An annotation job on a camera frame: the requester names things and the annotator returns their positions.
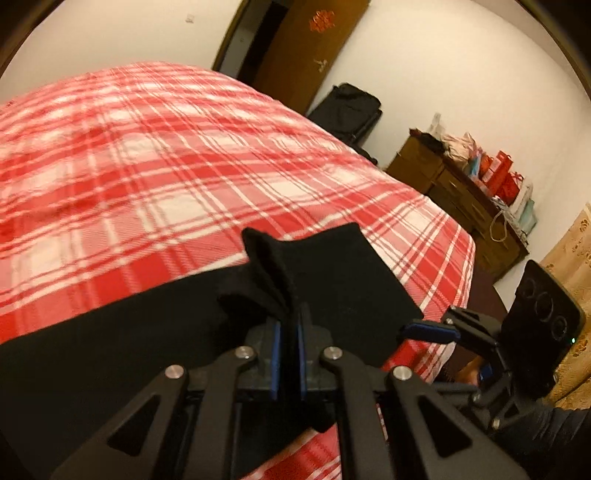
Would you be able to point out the dark door frame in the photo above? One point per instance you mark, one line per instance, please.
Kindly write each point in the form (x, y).
(226, 41)

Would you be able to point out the pink plastic bag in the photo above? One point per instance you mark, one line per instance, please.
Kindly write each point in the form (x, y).
(459, 150)

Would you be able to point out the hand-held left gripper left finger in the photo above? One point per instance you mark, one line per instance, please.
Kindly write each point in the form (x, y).
(276, 360)

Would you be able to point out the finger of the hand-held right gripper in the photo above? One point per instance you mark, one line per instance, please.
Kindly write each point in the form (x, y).
(485, 376)
(427, 332)

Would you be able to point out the white paper bag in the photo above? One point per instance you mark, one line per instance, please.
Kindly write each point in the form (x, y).
(508, 217)

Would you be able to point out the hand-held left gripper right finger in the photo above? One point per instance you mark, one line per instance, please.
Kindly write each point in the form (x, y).
(302, 364)

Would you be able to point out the brown wooden cabinet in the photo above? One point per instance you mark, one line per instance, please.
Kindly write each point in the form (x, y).
(457, 203)

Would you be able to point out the red gift bag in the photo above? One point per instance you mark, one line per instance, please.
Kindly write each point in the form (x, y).
(496, 164)
(511, 184)

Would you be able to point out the red plaid bed sheet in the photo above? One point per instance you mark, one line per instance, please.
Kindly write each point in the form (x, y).
(184, 161)

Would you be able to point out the brown wooden door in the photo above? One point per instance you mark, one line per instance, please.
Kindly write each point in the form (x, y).
(295, 55)

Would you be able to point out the person's right forearm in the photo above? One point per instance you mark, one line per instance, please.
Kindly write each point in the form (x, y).
(558, 443)

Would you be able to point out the black suitcase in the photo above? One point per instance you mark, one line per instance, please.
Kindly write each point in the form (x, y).
(346, 110)

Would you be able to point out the teal paper bag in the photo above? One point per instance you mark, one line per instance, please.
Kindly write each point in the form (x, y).
(528, 217)

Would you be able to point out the red paper door decoration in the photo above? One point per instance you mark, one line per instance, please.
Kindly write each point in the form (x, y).
(323, 21)

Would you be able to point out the black pants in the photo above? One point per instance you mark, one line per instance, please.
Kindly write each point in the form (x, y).
(138, 332)

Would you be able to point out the beige floral curtain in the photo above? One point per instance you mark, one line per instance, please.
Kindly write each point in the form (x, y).
(575, 258)

